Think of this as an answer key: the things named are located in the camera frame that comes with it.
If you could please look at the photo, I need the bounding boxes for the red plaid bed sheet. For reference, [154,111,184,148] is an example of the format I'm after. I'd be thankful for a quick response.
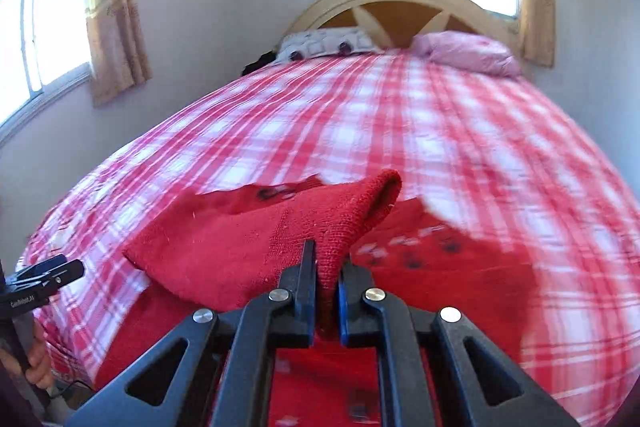
[15,47,637,427]

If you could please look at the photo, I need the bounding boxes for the black cable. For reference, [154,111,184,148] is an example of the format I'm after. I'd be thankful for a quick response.
[49,378,97,402]

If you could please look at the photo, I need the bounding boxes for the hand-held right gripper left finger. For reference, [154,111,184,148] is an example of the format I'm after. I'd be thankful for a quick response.
[65,239,319,427]

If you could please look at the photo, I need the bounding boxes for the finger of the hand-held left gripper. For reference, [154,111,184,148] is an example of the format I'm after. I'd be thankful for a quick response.
[14,254,85,303]

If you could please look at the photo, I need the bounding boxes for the pink pillow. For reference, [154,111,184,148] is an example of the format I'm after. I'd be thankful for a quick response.
[411,32,525,78]

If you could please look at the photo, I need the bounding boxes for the red knit sweater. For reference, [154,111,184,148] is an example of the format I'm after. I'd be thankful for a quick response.
[94,169,543,427]

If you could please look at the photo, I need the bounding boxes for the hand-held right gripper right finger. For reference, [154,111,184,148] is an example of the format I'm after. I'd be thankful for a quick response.
[338,268,571,427]

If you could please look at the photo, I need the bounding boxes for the cream wooden headboard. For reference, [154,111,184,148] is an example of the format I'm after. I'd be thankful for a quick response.
[281,0,526,58]

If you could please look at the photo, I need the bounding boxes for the white patterned pillow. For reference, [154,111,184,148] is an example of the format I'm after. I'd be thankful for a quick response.
[274,28,385,62]

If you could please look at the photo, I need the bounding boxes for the person's left hand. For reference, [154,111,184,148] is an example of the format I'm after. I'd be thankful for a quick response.
[22,321,53,389]

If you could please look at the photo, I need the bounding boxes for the dark cloth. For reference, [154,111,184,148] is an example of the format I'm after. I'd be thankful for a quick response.
[242,51,279,78]

